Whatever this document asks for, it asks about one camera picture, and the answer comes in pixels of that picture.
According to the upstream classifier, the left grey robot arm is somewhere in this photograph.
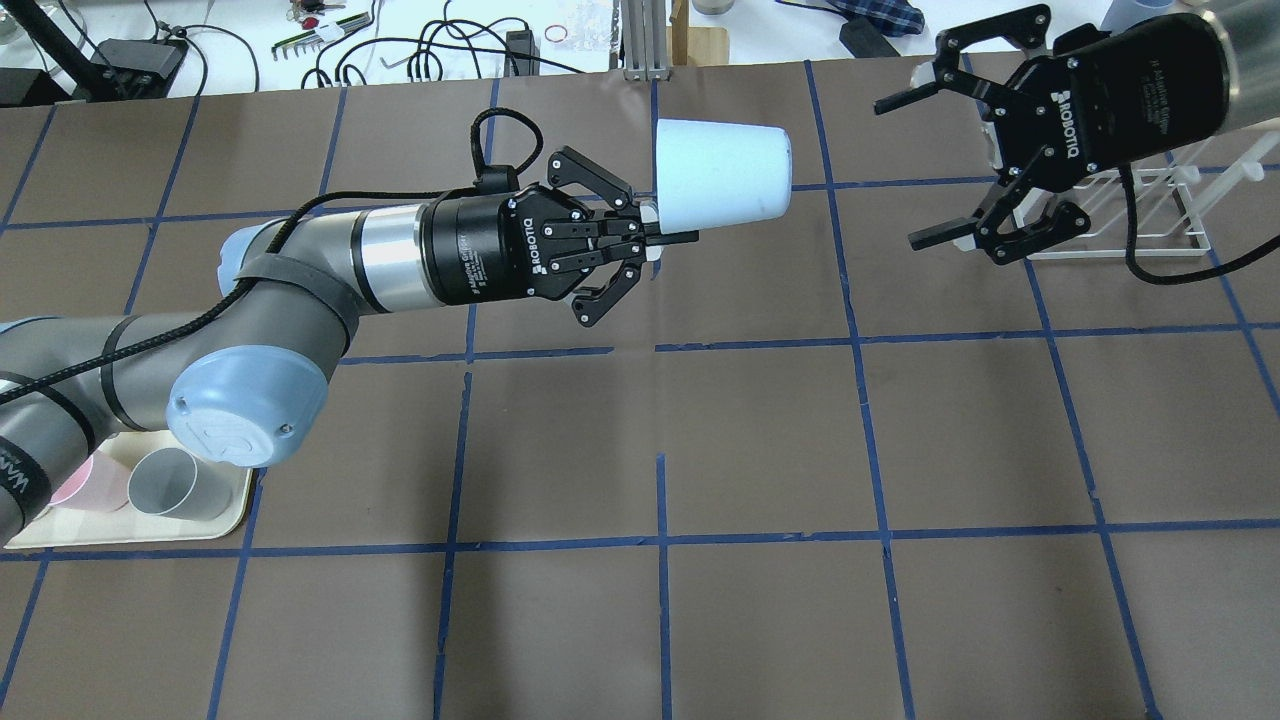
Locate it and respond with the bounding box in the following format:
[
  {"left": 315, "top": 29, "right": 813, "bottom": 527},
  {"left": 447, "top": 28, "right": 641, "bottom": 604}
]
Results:
[{"left": 1, "top": 147, "right": 698, "bottom": 541}]

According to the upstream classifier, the blue checkered folded umbrella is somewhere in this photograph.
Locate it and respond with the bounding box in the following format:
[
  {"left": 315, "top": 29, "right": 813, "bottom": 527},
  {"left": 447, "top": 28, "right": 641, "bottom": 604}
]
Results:
[{"left": 827, "top": 0, "right": 925, "bottom": 38}]

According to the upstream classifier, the white wire cup rack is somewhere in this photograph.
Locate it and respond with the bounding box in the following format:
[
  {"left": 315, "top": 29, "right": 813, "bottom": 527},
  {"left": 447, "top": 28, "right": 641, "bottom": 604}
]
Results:
[{"left": 986, "top": 132, "right": 1280, "bottom": 263}]

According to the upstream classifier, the light blue plastic cup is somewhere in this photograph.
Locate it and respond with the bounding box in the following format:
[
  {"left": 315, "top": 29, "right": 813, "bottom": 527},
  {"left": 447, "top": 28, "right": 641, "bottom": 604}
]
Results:
[{"left": 654, "top": 118, "right": 794, "bottom": 234}]

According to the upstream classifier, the black cable bundle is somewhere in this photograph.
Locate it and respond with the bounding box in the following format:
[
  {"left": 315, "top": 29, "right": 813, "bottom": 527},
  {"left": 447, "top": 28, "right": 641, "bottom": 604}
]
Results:
[{"left": 315, "top": 18, "right": 586, "bottom": 86}]

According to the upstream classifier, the pink plastic cup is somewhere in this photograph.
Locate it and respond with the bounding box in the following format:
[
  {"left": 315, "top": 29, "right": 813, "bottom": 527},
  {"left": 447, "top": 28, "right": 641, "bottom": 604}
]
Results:
[{"left": 50, "top": 452, "right": 132, "bottom": 512}]

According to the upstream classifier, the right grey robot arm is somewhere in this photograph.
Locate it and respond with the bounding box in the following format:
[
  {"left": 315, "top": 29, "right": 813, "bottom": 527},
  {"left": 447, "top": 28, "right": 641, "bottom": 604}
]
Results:
[{"left": 874, "top": 1, "right": 1279, "bottom": 284}]

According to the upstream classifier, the grey plastic cup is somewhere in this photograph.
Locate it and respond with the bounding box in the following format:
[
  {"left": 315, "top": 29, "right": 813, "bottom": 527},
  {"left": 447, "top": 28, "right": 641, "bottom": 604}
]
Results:
[{"left": 127, "top": 447, "right": 234, "bottom": 521}]

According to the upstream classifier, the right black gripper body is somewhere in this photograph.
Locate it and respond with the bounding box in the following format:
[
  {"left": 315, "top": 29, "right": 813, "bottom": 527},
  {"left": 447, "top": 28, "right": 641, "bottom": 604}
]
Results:
[{"left": 993, "top": 13, "right": 1229, "bottom": 192}]

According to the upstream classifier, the wooden stand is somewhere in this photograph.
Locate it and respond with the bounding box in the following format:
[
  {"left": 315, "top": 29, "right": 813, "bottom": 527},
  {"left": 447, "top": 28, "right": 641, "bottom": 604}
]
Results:
[{"left": 667, "top": 1, "right": 730, "bottom": 67}]

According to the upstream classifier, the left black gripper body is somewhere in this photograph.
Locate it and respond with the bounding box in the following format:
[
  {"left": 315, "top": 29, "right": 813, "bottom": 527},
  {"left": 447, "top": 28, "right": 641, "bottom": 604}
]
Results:
[{"left": 420, "top": 184, "right": 588, "bottom": 306}]

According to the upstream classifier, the aluminium frame post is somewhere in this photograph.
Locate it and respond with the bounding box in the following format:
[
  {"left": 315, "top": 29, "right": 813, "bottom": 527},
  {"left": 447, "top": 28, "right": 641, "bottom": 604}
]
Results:
[{"left": 618, "top": 0, "right": 671, "bottom": 82}]

